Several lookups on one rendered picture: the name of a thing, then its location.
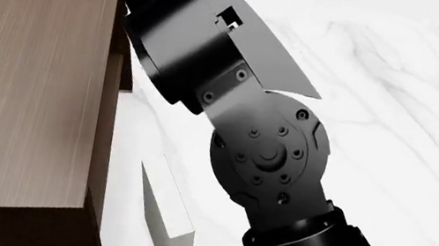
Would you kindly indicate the brown wooden cabinet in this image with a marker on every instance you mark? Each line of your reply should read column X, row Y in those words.
column 30, row 81

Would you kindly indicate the white panel with small holes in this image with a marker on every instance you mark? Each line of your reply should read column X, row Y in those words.
column 172, row 232

